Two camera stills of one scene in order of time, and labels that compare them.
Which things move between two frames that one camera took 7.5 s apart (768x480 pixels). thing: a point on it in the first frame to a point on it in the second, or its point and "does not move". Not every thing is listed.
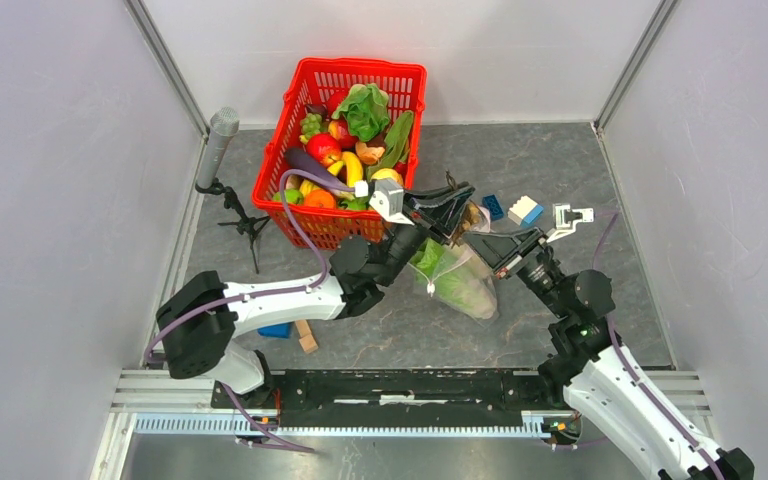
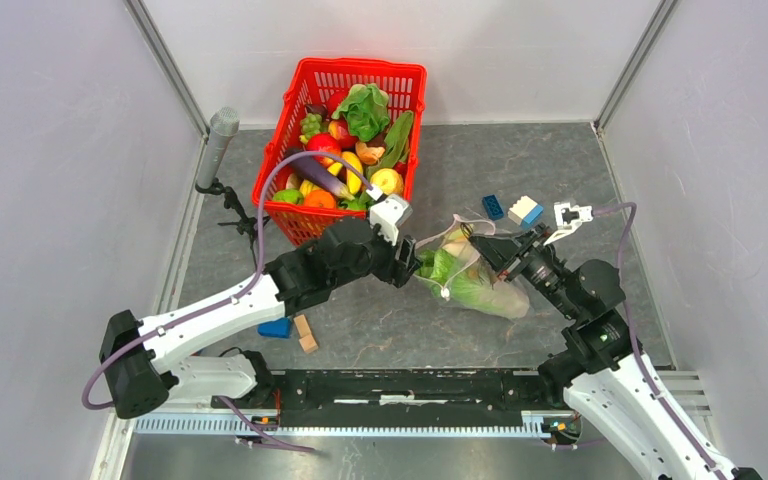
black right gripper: [494, 248] does not move
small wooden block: [308, 343] does not move
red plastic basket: [313, 81] does not move
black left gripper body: [417, 216] to [384, 261]
